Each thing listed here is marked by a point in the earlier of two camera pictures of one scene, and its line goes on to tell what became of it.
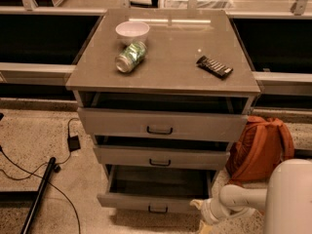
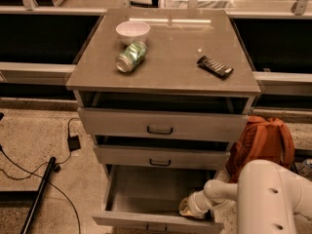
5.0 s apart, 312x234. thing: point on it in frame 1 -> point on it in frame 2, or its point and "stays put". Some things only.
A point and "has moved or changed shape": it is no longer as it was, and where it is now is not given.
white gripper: x=207 y=211 -> x=195 y=204
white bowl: x=132 y=32 stays put
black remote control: x=214 y=66 stays put
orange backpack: x=259 y=142 stays put
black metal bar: x=38 y=196 stays put
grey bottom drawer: x=156 y=189 has moved or changed shape
